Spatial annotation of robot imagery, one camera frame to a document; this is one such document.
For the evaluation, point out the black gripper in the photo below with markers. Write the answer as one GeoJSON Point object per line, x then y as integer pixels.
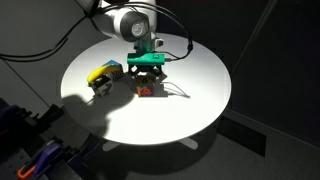
{"type": "Point", "coordinates": [146, 68]}

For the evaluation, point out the orange plushy number cube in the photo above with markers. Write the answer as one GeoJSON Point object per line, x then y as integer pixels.
{"type": "Point", "coordinates": [146, 87]}

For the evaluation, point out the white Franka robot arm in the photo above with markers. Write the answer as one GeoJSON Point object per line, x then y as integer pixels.
{"type": "Point", "coordinates": [131, 25]}

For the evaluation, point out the blue topped patterned cube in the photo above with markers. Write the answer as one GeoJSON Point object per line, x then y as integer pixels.
{"type": "Point", "coordinates": [113, 63]}

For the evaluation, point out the yellow banana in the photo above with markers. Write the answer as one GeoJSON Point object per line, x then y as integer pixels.
{"type": "Point", "coordinates": [99, 72]}

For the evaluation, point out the black bar clamp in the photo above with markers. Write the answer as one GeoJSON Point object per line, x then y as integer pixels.
{"type": "Point", "coordinates": [40, 118]}

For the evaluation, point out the purple clamp orange tip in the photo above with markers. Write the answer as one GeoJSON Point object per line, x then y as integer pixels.
{"type": "Point", "coordinates": [45, 158]}

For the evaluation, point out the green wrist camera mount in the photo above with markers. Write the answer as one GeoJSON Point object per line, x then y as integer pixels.
{"type": "Point", "coordinates": [146, 58]}

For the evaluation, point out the black wall vent plate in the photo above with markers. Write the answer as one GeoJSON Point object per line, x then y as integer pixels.
{"type": "Point", "coordinates": [243, 135]}

